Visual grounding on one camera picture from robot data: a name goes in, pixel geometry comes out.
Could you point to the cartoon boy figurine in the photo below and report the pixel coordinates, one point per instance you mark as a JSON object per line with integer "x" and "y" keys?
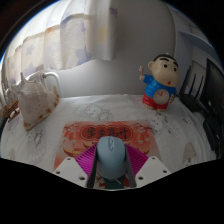
{"x": 160, "y": 86}

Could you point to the white star-print curtain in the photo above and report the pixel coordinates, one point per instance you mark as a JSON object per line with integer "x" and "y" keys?
{"x": 60, "y": 40}

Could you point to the small black box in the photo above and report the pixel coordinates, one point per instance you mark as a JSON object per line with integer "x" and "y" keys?
{"x": 213, "y": 133}

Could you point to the light blue computer mouse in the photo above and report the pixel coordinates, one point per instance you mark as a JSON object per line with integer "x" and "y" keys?
{"x": 111, "y": 156}

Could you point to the white printed tablecloth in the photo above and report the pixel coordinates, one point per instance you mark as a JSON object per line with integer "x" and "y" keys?
{"x": 180, "y": 133}

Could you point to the white radiator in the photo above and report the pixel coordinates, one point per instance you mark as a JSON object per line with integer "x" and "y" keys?
{"x": 56, "y": 81}

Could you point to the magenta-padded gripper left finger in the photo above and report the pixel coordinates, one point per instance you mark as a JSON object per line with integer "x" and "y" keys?
{"x": 84, "y": 161}

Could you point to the red printed mouse pad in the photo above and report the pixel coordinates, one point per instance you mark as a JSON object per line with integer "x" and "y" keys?
{"x": 76, "y": 138}

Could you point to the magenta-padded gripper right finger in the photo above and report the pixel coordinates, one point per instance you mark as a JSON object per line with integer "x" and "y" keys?
{"x": 138, "y": 161}

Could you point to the black monitor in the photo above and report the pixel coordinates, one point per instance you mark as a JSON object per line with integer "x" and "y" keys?
{"x": 215, "y": 86}

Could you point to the white wall shelf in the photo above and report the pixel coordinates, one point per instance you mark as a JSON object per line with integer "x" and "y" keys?
{"x": 195, "y": 40}

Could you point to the black router with antennas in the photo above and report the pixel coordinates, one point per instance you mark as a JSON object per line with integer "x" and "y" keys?
{"x": 193, "y": 101}

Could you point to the large white conch shell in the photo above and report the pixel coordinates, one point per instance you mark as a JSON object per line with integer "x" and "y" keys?
{"x": 36, "y": 103}

